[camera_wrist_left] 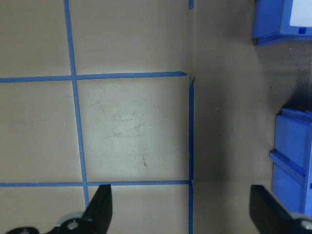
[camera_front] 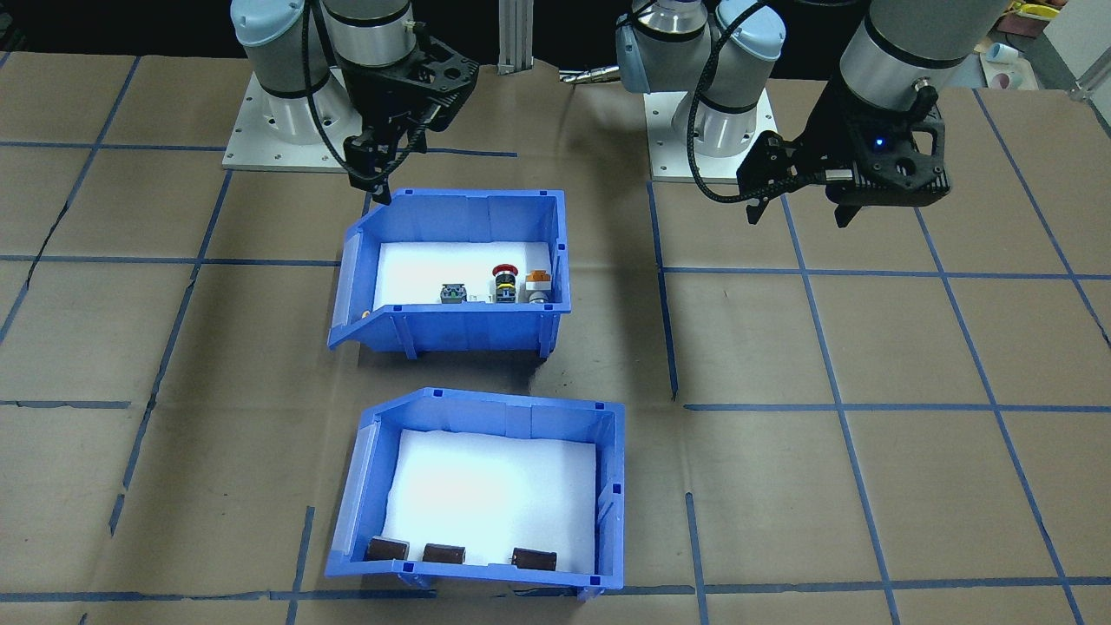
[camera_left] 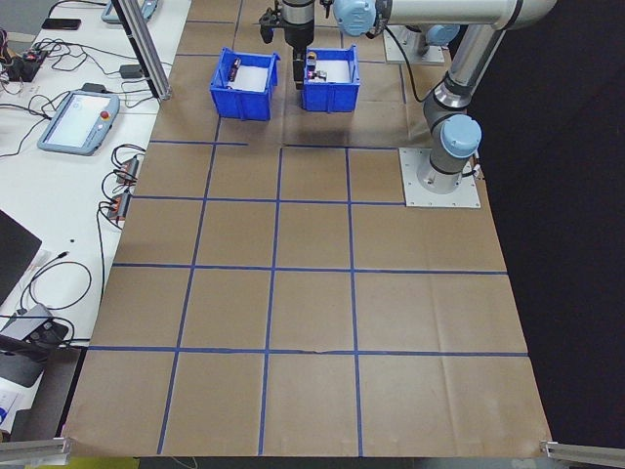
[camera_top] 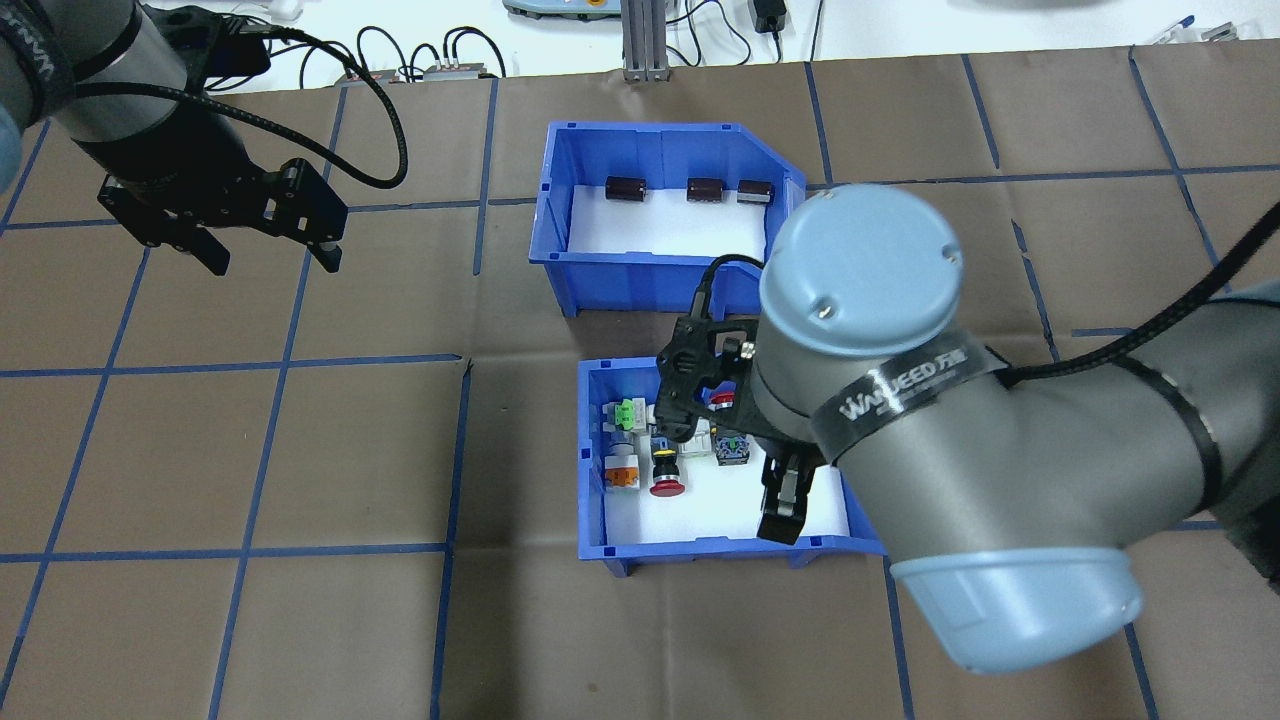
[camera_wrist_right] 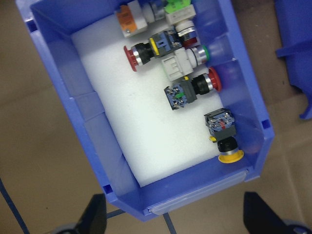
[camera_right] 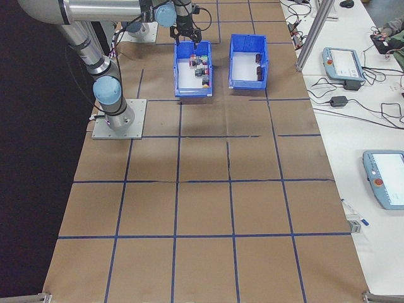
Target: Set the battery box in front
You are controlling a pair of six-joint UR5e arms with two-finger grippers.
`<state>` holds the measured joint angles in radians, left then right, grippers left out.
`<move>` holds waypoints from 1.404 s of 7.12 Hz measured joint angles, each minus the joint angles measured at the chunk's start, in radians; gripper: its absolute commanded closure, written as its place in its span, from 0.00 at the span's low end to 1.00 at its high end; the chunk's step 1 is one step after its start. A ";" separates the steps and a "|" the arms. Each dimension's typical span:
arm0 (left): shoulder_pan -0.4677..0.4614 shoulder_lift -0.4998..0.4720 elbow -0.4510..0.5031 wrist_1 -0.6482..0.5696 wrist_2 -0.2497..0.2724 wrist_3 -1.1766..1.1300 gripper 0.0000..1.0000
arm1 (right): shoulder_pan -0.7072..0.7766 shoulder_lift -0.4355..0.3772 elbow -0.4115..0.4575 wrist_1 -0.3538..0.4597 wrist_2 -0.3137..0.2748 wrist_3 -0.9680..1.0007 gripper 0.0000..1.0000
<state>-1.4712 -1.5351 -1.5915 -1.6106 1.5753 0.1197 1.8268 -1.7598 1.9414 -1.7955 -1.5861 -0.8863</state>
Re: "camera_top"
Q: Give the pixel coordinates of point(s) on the red button with black block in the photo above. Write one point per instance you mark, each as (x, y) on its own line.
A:
(732, 448)

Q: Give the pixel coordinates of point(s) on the green white terminal block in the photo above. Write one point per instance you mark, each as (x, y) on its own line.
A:
(630, 413)

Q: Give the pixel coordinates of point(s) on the black power adapter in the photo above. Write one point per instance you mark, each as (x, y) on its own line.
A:
(769, 15)

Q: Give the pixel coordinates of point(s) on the blue bin with batteries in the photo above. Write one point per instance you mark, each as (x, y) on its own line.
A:
(640, 275)

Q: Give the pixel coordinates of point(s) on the aluminium extrusion post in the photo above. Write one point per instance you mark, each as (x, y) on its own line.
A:
(645, 40)

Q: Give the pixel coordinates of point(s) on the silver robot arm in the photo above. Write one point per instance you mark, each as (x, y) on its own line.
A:
(110, 80)
(950, 450)

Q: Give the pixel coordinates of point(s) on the white foam pad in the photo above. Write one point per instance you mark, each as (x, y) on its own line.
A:
(700, 515)
(660, 225)

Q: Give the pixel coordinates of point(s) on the silver connector box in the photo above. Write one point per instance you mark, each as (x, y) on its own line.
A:
(455, 71)
(360, 75)

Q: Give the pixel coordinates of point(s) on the orange white selector switch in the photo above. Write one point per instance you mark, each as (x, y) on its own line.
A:
(622, 472)

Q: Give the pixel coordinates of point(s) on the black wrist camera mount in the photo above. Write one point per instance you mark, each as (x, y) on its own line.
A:
(225, 55)
(690, 380)

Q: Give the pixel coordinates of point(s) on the blue bin with push buttons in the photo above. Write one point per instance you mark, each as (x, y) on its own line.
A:
(700, 560)

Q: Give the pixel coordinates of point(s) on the small silver metal part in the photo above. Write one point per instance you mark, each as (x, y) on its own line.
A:
(1220, 32)

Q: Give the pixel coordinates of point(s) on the dark brown rectangular battery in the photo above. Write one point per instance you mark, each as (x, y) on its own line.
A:
(705, 190)
(626, 189)
(756, 192)

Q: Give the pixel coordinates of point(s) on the red mushroom emergency button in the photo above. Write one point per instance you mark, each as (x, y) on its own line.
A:
(667, 487)

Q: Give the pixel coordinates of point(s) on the white block silver push button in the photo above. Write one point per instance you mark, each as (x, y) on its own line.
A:
(696, 440)

